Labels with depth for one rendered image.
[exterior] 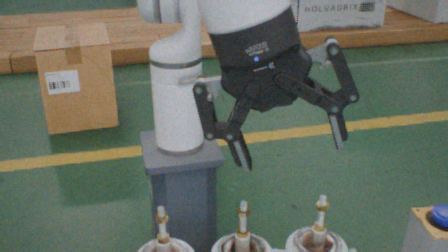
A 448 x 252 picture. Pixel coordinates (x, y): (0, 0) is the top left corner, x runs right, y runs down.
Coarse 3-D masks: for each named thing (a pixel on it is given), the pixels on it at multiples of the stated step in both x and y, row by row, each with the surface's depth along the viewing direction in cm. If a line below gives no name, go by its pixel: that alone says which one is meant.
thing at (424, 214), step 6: (414, 210) 69; (420, 210) 69; (426, 210) 69; (420, 216) 67; (426, 216) 67; (426, 222) 66; (432, 222) 66; (426, 228) 65; (432, 228) 65; (438, 228) 65; (444, 228) 65; (432, 234) 64; (438, 234) 64; (444, 234) 64
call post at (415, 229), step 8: (408, 224) 70; (416, 224) 68; (408, 232) 70; (416, 232) 68; (424, 232) 66; (408, 240) 70; (416, 240) 68; (424, 240) 66; (432, 240) 64; (440, 240) 63; (408, 248) 71; (416, 248) 68; (424, 248) 66; (432, 248) 64; (440, 248) 64
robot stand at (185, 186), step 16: (144, 144) 90; (208, 144) 90; (144, 160) 84; (160, 160) 84; (176, 160) 84; (192, 160) 84; (208, 160) 84; (224, 160) 85; (160, 176) 85; (176, 176) 85; (192, 176) 86; (208, 176) 87; (160, 192) 87; (176, 192) 87; (192, 192) 88; (208, 192) 89; (176, 208) 88; (192, 208) 89; (208, 208) 90; (176, 224) 90; (192, 224) 91; (208, 224) 92; (192, 240) 93; (208, 240) 94
